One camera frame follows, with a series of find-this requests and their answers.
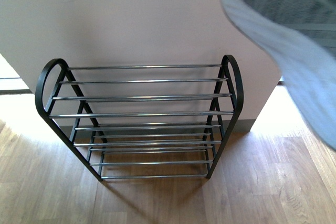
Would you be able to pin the black metal shoe rack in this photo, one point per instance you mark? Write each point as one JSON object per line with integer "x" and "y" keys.
{"x": 143, "y": 121}

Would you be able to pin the grey knit sneaker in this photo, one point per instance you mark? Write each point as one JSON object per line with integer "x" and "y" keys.
{"x": 299, "y": 35}

